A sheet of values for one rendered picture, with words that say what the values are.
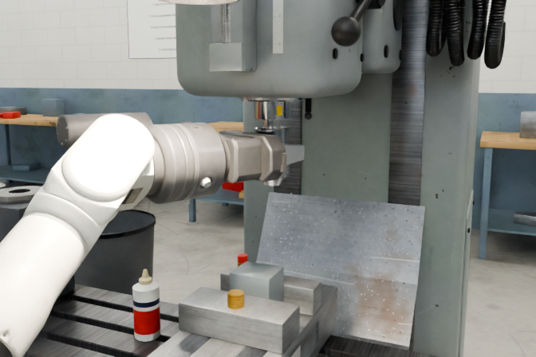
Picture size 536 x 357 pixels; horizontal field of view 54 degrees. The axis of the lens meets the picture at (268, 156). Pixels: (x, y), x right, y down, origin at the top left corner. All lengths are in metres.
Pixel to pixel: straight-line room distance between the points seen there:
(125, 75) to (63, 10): 1.14
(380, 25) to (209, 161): 0.32
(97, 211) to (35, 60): 6.62
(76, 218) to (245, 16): 0.27
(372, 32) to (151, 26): 5.28
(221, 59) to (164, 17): 5.30
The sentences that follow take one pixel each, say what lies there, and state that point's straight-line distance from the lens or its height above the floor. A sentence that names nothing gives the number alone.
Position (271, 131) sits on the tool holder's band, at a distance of 0.67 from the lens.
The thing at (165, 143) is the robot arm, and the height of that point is 1.27.
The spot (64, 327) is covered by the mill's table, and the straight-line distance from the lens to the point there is 0.95.
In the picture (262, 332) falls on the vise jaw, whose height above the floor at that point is 1.03.
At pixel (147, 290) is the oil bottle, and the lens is 0.84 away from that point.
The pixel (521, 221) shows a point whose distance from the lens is 4.41.
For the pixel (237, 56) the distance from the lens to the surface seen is 0.56.
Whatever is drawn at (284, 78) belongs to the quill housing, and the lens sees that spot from 0.58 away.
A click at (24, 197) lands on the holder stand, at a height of 1.13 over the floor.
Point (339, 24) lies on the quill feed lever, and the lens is 0.54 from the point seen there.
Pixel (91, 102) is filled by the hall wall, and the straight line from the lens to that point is 6.48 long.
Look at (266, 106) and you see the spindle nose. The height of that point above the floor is 1.30.
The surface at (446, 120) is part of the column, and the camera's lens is 1.01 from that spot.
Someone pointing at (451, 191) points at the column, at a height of 1.12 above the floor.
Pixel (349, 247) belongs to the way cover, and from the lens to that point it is 1.04.
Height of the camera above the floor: 1.33
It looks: 9 degrees down
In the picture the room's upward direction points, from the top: straight up
